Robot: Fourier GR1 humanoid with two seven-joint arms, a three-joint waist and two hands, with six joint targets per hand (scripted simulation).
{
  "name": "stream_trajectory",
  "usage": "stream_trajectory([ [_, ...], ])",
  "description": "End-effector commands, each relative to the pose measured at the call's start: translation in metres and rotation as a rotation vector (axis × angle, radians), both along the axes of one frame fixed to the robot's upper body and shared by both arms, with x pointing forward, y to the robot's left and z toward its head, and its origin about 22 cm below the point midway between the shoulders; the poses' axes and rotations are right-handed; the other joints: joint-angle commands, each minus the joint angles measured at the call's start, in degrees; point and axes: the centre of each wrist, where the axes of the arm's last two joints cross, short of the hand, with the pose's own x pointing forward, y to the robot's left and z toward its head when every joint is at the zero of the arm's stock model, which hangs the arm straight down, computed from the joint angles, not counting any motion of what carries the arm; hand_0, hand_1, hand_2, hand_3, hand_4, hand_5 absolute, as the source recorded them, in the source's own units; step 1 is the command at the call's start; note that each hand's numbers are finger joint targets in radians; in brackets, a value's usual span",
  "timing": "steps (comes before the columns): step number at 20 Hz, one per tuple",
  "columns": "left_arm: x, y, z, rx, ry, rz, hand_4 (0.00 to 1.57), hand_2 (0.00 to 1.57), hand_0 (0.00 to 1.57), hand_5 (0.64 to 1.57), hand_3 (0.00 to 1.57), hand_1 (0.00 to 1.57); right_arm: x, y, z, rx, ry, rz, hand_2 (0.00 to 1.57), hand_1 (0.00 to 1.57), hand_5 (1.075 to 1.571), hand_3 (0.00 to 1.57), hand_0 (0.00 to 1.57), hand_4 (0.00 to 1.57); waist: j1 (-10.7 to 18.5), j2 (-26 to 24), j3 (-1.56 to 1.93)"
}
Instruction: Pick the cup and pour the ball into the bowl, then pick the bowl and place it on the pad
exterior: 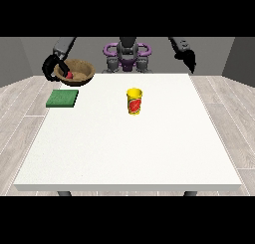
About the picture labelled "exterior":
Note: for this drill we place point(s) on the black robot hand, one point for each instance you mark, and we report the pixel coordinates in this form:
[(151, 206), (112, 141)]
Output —
[(50, 66), (188, 59)]

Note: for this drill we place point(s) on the brown wooden bowl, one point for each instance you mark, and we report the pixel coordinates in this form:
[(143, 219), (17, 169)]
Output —
[(79, 72)]

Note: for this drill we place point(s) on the small red ball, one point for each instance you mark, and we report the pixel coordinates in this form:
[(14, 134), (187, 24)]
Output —
[(69, 75)]

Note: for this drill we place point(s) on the green square pad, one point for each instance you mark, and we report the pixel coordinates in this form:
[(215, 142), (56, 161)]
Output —
[(62, 98)]

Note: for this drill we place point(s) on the yellow cup with melon print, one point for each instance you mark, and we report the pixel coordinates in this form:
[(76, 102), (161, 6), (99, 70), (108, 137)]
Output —
[(134, 102)]

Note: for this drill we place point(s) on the grey robot trunk purple rings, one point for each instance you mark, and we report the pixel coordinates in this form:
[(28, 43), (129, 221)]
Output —
[(127, 57)]

